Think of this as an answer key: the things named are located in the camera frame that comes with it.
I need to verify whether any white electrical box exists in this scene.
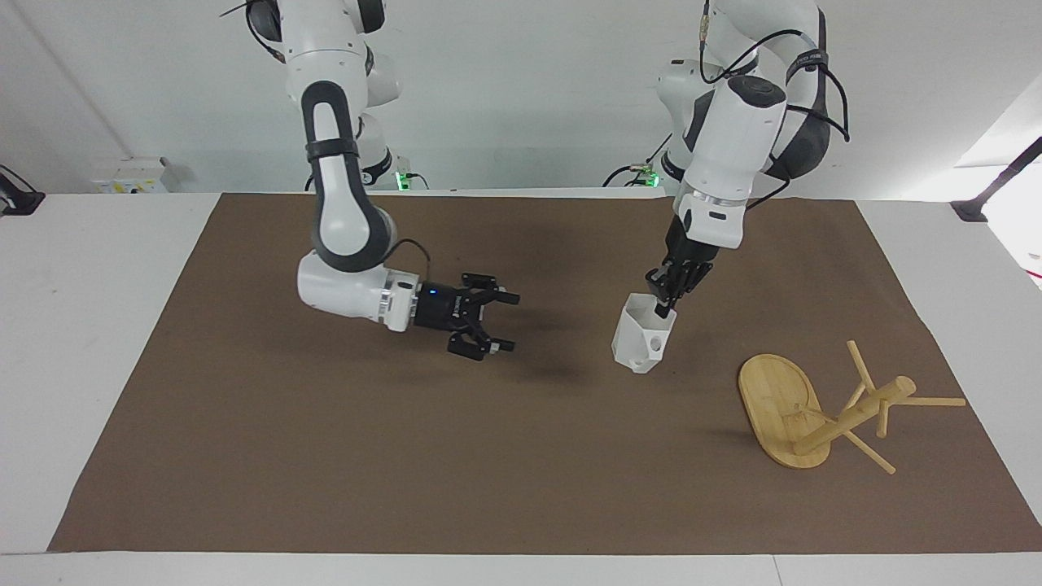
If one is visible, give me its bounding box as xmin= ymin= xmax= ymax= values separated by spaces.
xmin=89 ymin=155 xmax=177 ymax=195

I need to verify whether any wooden cup rack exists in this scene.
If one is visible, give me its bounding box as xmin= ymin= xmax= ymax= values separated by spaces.
xmin=737 ymin=339 xmax=968 ymax=476

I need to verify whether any black stand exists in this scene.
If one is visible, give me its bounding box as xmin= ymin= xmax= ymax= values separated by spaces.
xmin=950 ymin=136 xmax=1042 ymax=224
xmin=0 ymin=164 xmax=46 ymax=217

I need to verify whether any white angular cup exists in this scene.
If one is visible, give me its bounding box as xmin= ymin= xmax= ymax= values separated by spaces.
xmin=611 ymin=292 xmax=679 ymax=375

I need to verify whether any black cable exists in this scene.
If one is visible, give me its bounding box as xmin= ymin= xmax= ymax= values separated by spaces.
xmin=602 ymin=134 xmax=673 ymax=189
xmin=392 ymin=238 xmax=431 ymax=282
xmin=698 ymin=0 xmax=852 ymax=211

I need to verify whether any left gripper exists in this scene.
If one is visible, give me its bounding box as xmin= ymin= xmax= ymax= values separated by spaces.
xmin=646 ymin=212 xmax=719 ymax=321

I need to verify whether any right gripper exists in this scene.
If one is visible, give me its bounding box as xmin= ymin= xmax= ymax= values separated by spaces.
xmin=412 ymin=273 xmax=523 ymax=361

